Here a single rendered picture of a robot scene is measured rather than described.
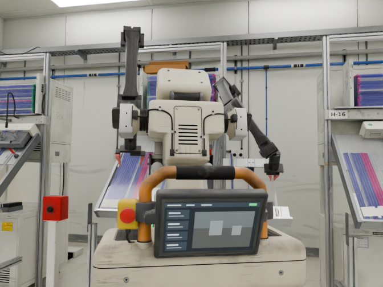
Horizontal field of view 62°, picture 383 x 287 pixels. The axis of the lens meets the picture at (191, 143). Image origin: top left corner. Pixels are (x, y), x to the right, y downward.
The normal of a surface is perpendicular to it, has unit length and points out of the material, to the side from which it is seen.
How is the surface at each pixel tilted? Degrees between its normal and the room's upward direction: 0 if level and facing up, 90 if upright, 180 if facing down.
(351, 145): 44
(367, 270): 90
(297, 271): 90
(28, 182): 90
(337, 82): 90
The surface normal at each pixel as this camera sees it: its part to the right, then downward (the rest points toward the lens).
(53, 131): 0.98, 0.00
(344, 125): -0.18, -0.07
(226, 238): 0.14, 0.36
